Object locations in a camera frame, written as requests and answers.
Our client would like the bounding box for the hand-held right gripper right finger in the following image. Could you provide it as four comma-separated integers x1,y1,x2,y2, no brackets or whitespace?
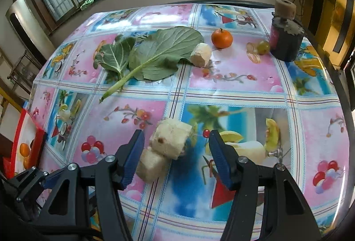
209,130,323,241

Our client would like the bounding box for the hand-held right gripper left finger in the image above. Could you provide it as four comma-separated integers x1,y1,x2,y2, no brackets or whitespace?
35,129,146,241

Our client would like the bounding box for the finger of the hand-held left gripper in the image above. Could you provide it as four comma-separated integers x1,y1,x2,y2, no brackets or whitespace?
7,166,60,203

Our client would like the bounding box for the red-rimmed white tray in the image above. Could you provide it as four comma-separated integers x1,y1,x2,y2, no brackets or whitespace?
10,108,47,179

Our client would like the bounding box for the small green leaf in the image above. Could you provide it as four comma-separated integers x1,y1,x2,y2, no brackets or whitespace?
94,36,136,78

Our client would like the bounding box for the metal rack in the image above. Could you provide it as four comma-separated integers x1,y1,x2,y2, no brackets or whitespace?
7,50,36,94

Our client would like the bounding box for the large green leaf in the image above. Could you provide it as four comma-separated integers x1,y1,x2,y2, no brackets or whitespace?
100,26,204,103

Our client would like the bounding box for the green grape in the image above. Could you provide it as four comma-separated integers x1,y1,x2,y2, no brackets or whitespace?
256,40,270,55

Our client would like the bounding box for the small mandarin orange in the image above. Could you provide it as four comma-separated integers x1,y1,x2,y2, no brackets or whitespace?
211,28,233,49

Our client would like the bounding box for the black jar with cork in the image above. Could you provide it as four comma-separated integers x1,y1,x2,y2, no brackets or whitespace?
268,0,305,62

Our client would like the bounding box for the standing air conditioner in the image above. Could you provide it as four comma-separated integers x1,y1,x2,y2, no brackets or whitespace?
6,0,56,64

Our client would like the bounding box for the green cloth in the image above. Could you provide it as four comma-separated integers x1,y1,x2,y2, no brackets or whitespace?
80,0,100,10

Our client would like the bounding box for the golden metal door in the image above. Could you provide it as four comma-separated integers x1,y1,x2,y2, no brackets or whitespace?
302,0,355,70

